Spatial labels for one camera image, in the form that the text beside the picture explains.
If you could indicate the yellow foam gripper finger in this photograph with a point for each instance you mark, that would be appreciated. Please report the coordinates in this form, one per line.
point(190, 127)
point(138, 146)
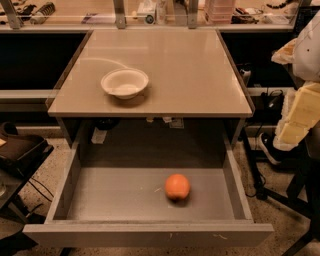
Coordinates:
point(300, 113)

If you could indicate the orange fruit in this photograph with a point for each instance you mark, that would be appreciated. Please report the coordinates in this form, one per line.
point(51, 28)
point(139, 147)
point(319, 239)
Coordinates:
point(177, 187)

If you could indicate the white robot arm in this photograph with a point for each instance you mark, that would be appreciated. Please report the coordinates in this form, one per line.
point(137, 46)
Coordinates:
point(303, 52)

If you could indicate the grey cabinet with beige counter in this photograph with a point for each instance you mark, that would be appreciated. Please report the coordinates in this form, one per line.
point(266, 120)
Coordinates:
point(190, 70)

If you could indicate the grey open drawer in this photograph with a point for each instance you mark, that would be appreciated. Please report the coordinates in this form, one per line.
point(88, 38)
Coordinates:
point(113, 194)

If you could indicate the black sneaker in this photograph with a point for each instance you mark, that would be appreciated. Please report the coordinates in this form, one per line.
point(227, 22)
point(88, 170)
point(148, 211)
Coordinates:
point(265, 142)

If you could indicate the white paper bowl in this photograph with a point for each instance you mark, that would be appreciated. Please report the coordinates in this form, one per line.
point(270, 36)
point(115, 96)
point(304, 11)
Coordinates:
point(125, 83)

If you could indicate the black tray on stand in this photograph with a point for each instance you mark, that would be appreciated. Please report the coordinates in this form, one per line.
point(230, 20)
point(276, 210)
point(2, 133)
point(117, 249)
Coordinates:
point(19, 152)

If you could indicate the back shelf with clutter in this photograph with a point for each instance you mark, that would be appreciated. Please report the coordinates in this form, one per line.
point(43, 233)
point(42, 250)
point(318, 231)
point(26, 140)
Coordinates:
point(224, 15)

